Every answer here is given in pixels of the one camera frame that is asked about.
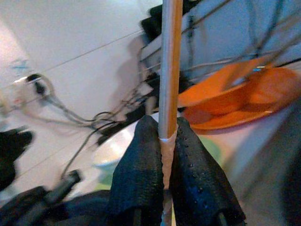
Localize white wall socket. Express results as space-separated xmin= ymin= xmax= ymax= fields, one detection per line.
xmin=0 ymin=77 xmax=52 ymax=106

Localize black power strip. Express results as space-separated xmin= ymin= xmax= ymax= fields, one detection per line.
xmin=96 ymin=108 xmax=151 ymax=145

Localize orange bowl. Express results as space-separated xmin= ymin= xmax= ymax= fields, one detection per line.
xmin=177 ymin=58 xmax=301 ymax=123

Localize white speckled bowl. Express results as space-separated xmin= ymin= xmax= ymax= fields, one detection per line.
xmin=91 ymin=122 xmax=146 ymax=170

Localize orange plate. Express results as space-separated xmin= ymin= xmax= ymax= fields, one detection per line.
xmin=183 ymin=103 xmax=283 ymax=131

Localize silver metal spoon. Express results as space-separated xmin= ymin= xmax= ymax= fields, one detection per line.
xmin=222 ymin=65 xmax=271 ymax=91

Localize light green plate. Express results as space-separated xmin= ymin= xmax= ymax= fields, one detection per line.
xmin=96 ymin=136 xmax=222 ymax=189

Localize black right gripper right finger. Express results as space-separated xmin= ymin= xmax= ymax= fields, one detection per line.
xmin=169 ymin=117 xmax=246 ymax=226

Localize grey power cable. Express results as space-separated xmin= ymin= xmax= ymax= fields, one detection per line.
xmin=35 ymin=89 xmax=146 ymax=132

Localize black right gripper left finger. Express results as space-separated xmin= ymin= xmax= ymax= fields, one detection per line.
xmin=107 ymin=115 xmax=165 ymax=226

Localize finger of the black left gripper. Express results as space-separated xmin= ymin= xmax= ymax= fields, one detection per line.
xmin=0 ymin=130 xmax=35 ymax=189

